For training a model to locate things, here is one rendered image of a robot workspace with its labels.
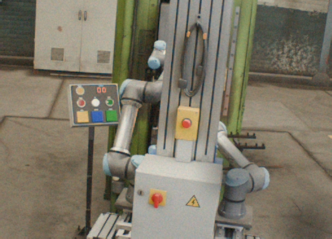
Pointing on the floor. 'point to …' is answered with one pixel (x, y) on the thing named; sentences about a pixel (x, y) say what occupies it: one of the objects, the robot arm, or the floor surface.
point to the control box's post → (89, 177)
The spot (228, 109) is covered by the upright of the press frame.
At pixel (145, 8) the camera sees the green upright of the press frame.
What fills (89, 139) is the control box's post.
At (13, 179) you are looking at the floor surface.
